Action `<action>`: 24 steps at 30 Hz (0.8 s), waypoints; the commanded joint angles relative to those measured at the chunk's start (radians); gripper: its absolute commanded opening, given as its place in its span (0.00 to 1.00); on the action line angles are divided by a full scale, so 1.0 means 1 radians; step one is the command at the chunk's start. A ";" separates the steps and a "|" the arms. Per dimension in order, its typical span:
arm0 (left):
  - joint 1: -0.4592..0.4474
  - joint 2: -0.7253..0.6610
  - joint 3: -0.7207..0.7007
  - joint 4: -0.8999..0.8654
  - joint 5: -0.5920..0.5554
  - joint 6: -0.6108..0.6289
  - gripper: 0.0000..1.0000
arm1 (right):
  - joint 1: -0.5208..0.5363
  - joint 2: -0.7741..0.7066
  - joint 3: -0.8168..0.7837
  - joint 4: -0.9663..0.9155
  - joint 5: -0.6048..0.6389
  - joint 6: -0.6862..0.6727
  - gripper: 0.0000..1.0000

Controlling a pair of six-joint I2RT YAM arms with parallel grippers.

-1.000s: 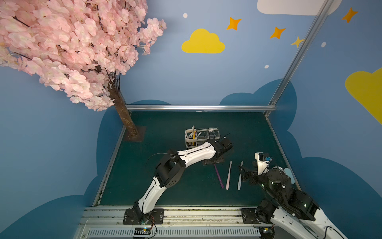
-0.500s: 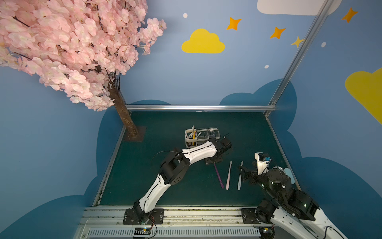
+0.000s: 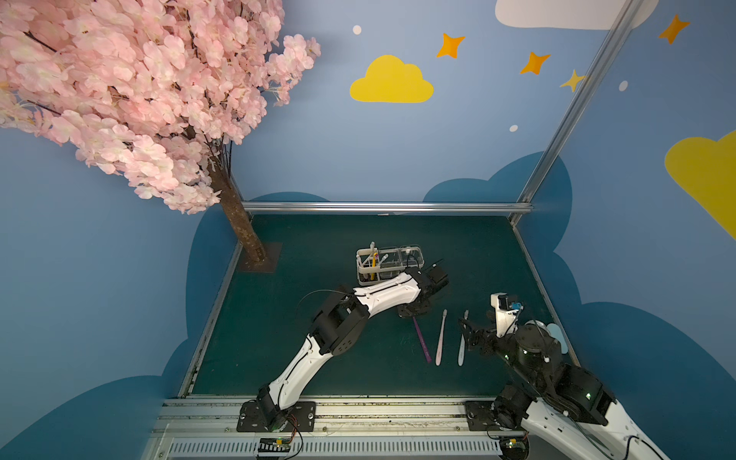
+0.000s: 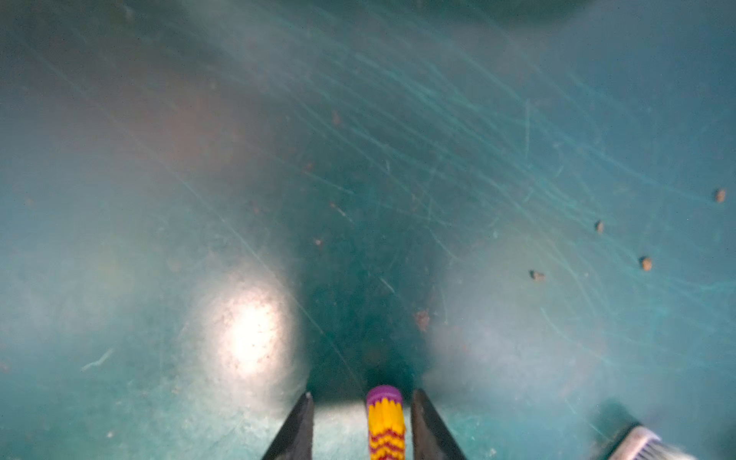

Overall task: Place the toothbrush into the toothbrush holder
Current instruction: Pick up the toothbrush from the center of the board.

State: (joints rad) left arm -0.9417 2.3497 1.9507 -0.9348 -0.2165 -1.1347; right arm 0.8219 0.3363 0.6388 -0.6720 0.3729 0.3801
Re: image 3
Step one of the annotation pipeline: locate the purple toothbrush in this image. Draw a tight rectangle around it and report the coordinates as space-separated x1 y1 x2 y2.
412 316 432 363

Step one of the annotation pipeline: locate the yellow toothbrush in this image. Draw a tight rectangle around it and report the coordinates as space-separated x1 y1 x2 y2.
371 250 381 281

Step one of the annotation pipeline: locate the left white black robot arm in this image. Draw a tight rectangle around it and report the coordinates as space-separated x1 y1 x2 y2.
256 264 450 430

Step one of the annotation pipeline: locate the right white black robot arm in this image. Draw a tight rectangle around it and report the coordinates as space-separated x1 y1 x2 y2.
459 319 667 459

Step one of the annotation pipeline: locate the white toothbrush holder rack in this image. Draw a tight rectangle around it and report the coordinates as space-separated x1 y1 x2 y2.
356 241 425 287

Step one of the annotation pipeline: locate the pale white toothbrush right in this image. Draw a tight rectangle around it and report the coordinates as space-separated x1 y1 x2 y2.
457 310 470 367

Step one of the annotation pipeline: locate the light pink toothbrush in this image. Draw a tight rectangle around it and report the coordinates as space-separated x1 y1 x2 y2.
434 309 448 367

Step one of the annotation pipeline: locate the light blue brush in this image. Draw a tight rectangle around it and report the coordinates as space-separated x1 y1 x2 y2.
546 323 569 355

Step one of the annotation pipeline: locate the right green circuit board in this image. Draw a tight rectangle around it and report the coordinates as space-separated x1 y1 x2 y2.
499 438 529 460

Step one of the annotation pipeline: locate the green circuit board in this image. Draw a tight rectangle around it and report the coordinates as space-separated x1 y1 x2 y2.
255 437 293 459
499 438 529 460

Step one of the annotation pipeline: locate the left green circuit board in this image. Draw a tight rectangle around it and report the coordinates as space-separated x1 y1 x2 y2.
255 437 293 459

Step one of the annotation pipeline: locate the pink cherry blossom tree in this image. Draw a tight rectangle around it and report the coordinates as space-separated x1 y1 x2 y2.
1 0 321 264

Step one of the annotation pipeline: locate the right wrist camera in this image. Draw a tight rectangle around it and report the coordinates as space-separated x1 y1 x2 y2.
490 292 523 337

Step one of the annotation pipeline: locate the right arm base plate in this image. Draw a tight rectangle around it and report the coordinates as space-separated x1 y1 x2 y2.
464 401 519 431

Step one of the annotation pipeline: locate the tree base plate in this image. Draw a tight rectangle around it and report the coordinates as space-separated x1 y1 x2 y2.
237 243 283 273

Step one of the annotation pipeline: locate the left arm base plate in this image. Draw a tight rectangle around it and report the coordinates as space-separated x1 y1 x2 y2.
236 400 316 433

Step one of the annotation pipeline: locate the aluminium frame back bar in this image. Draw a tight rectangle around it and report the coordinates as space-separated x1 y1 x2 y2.
241 201 533 215

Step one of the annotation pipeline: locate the aluminium rail front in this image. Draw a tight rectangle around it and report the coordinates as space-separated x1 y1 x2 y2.
140 395 616 460

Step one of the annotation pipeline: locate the aluminium frame upright post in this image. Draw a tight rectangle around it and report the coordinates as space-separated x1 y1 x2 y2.
517 0 644 213

